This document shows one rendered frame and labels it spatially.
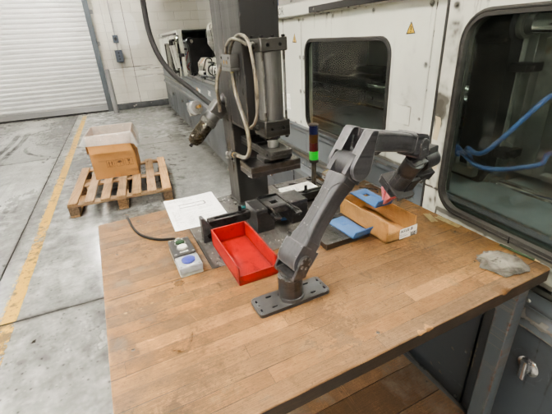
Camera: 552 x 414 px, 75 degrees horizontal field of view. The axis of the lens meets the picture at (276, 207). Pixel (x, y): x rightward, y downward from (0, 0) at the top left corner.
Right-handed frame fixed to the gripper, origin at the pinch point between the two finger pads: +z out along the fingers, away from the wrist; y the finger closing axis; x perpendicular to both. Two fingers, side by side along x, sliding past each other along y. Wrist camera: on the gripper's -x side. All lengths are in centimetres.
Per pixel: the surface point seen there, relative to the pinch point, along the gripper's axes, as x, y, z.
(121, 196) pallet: 76, 199, 224
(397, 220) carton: -5.7, -4.9, 6.8
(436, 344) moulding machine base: -30, -44, 58
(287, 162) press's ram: 26.1, 23.2, -1.2
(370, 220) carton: 5.8, -3.2, 4.3
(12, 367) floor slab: 150, 36, 141
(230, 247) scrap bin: 50, 7, 16
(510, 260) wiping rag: -15.1, -33.8, -10.8
